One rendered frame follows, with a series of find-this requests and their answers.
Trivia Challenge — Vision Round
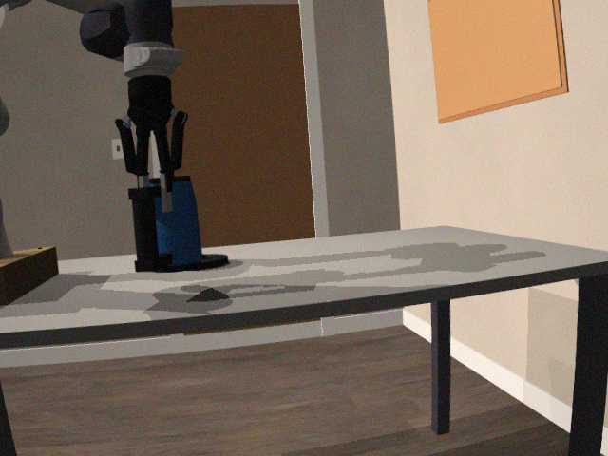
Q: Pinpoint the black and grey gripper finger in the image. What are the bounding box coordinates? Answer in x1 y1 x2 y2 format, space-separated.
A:
150 108 188 213
115 110 151 188

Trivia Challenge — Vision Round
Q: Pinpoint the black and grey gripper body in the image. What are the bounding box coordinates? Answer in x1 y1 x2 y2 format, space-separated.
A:
127 75 175 132

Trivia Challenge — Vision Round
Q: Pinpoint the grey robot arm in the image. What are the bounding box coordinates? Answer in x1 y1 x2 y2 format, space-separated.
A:
0 0 184 258

